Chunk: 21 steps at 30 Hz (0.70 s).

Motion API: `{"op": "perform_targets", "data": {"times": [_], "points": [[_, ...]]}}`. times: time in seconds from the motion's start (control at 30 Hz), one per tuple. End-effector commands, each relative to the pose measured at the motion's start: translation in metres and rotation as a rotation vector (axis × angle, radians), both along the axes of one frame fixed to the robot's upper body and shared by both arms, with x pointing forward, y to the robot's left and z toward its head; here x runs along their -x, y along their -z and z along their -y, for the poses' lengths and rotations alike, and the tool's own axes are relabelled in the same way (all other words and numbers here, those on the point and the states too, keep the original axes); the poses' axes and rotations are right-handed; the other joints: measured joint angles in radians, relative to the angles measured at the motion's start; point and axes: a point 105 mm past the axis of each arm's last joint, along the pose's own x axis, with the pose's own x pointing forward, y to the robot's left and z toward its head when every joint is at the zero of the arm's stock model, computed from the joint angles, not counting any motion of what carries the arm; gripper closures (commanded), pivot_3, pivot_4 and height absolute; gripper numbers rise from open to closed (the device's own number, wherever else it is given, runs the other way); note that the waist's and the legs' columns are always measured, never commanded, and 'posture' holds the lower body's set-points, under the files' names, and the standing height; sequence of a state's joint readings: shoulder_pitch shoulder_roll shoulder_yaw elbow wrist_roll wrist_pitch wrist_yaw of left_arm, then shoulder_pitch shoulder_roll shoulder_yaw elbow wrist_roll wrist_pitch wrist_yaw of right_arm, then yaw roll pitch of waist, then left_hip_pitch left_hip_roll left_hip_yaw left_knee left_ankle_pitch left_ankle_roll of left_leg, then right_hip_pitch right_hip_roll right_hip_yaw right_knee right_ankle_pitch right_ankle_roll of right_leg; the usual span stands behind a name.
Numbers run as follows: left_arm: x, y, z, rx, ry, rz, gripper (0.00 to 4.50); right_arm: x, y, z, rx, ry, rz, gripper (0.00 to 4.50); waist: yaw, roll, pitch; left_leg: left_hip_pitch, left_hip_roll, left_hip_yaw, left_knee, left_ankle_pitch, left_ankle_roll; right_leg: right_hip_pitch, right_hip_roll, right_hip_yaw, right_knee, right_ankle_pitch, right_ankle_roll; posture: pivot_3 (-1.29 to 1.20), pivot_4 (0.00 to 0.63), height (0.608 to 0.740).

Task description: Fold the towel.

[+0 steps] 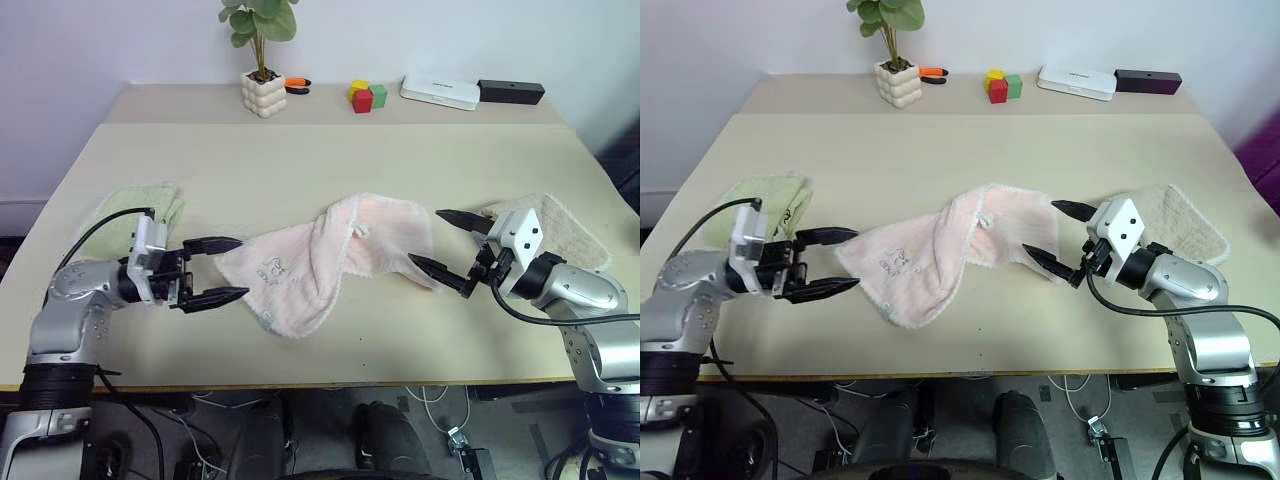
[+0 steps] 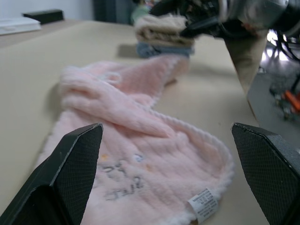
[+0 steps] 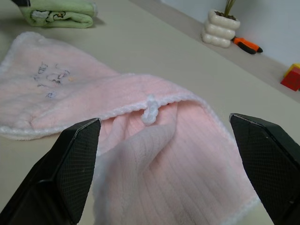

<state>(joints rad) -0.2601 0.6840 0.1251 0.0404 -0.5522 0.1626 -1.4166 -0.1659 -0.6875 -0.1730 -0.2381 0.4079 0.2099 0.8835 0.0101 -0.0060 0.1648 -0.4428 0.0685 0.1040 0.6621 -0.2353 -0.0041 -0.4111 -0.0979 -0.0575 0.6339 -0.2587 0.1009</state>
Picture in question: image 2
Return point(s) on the pink fluffy towel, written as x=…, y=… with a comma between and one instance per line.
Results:
x=140, y=152

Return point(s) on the flat white box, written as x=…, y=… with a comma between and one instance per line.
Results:
x=16, y=25

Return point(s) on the beige terry towel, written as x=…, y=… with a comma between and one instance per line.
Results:
x=161, y=28

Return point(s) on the orange object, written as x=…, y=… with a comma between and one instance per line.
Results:
x=291, y=98

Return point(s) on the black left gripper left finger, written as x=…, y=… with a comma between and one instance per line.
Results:
x=58, y=178

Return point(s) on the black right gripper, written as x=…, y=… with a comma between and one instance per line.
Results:
x=204, y=9

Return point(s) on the blue-grey cloth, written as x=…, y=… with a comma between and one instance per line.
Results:
x=164, y=49

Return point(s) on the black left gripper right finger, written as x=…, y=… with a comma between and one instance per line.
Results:
x=274, y=173

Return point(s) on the long black box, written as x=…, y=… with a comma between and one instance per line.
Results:
x=44, y=16

